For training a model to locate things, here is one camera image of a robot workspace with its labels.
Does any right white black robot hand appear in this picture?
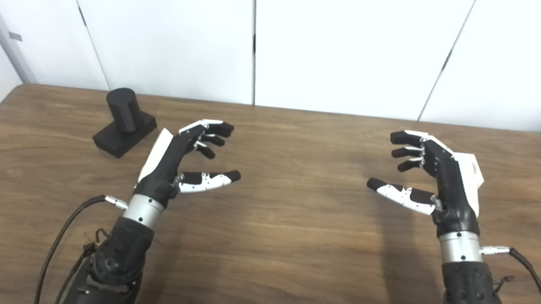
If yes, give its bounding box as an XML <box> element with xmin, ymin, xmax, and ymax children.
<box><xmin>363</xmin><ymin>127</ymin><xmax>490</xmax><ymax>238</ymax></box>

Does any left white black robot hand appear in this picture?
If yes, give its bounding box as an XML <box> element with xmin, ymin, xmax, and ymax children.
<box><xmin>133</xmin><ymin>113</ymin><xmax>247</xmax><ymax>214</ymax></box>

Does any black cylinder peg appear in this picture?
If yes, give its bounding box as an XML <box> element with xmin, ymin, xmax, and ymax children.
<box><xmin>91</xmin><ymin>85</ymin><xmax>161</xmax><ymax>162</ymax></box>

